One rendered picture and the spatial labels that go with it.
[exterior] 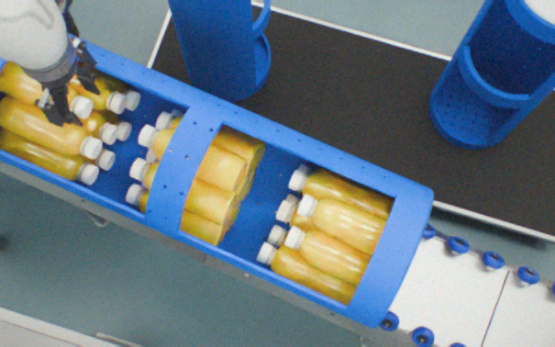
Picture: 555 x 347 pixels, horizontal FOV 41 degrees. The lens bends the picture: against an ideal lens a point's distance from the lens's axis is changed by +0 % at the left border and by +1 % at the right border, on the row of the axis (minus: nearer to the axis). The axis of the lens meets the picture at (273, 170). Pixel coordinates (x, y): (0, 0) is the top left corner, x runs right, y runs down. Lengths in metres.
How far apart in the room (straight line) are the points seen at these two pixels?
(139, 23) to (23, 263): 0.95
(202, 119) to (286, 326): 1.27
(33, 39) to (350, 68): 1.62
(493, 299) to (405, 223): 0.40
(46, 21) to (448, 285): 0.97
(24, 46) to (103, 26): 1.75
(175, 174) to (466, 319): 0.68
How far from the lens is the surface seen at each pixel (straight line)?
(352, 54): 2.57
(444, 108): 2.53
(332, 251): 1.35
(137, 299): 2.53
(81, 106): 1.43
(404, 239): 1.28
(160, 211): 1.35
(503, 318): 1.63
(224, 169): 1.34
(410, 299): 1.59
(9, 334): 1.49
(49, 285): 2.60
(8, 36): 1.07
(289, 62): 2.54
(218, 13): 1.90
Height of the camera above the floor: 2.48
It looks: 75 degrees down
